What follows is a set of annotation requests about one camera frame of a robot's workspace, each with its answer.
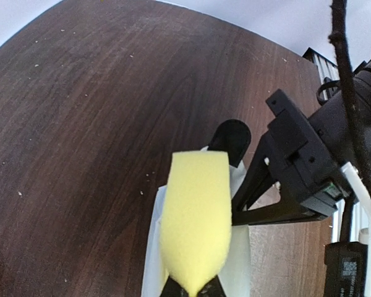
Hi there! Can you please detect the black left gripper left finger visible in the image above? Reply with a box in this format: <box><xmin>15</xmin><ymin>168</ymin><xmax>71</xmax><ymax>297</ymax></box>
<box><xmin>160</xmin><ymin>276</ymin><xmax>189</xmax><ymax>297</ymax></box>

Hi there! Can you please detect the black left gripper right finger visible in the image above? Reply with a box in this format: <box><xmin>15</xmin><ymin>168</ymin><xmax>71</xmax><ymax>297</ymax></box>
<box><xmin>197</xmin><ymin>275</ymin><xmax>226</xmax><ymax>297</ymax></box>

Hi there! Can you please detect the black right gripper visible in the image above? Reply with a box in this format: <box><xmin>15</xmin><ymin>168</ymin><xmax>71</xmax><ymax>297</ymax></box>
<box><xmin>232</xmin><ymin>89</ymin><xmax>352</xmax><ymax>226</ymax></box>

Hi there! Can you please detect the white paper bag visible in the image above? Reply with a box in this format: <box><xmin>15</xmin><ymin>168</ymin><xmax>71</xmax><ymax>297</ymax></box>
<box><xmin>142</xmin><ymin>165</ymin><xmax>251</xmax><ymax>296</ymax></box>

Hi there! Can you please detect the yellow sponge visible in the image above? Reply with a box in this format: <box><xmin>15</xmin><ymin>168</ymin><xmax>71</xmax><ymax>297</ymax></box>
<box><xmin>160</xmin><ymin>151</ymin><xmax>232</xmax><ymax>296</ymax></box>

